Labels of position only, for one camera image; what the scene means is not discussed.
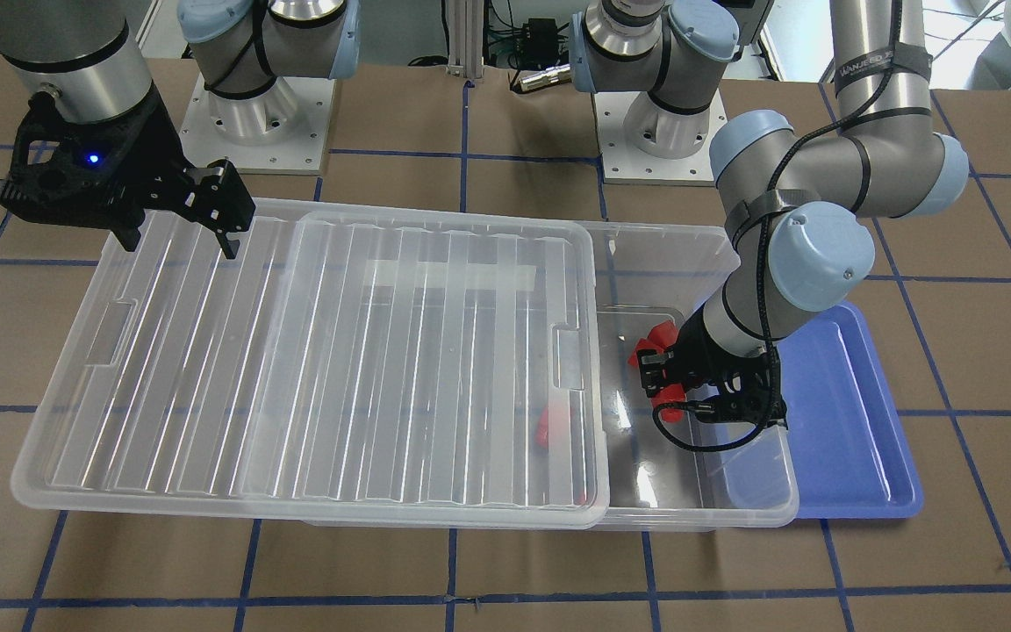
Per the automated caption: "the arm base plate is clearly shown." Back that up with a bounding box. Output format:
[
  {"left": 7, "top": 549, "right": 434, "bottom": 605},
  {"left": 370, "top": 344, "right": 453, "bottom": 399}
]
[
  {"left": 179, "top": 77, "right": 338, "bottom": 176},
  {"left": 592, "top": 92, "right": 728, "bottom": 185}
]

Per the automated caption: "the red block under lid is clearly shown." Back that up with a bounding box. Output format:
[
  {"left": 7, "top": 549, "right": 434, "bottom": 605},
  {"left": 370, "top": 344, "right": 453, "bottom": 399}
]
[{"left": 533, "top": 399, "right": 574, "bottom": 455}]

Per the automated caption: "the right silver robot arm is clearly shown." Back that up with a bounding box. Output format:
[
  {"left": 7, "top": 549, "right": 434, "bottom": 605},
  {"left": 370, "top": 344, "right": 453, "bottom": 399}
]
[{"left": 0, "top": 1, "right": 360, "bottom": 260}]

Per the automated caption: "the clear plastic storage box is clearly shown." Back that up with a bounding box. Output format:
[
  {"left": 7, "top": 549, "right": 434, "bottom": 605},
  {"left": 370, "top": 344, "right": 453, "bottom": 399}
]
[{"left": 304, "top": 219, "right": 801, "bottom": 533}]

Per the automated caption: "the blue plastic tray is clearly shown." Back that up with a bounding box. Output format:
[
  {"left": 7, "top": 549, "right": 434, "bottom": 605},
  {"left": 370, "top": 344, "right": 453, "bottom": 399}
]
[{"left": 716, "top": 302, "right": 924, "bottom": 521}]

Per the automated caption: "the clear plastic box lid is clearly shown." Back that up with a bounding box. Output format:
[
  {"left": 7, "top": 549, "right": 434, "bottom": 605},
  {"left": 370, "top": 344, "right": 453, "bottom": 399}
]
[{"left": 11, "top": 197, "right": 610, "bottom": 529}]

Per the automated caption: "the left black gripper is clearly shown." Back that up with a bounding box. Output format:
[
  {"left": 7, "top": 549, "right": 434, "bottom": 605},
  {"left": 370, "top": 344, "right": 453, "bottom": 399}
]
[{"left": 638, "top": 317, "right": 787, "bottom": 427}]

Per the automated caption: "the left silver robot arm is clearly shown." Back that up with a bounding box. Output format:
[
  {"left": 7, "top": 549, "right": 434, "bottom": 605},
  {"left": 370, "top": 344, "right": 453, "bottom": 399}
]
[{"left": 569, "top": 1, "right": 970, "bottom": 440}]

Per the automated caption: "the red block upper pair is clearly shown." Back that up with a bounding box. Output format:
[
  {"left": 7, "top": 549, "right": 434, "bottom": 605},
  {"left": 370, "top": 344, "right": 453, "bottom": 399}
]
[{"left": 645, "top": 320, "right": 678, "bottom": 349}]

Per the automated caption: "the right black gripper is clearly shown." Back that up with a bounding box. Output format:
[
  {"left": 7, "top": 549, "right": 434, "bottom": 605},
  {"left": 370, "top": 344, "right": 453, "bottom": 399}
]
[{"left": 0, "top": 85, "right": 255, "bottom": 261}]

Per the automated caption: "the black power strip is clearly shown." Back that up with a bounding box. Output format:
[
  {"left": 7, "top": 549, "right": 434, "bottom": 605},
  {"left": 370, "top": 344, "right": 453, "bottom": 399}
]
[{"left": 518, "top": 18, "right": 559, "bottom": 69}]

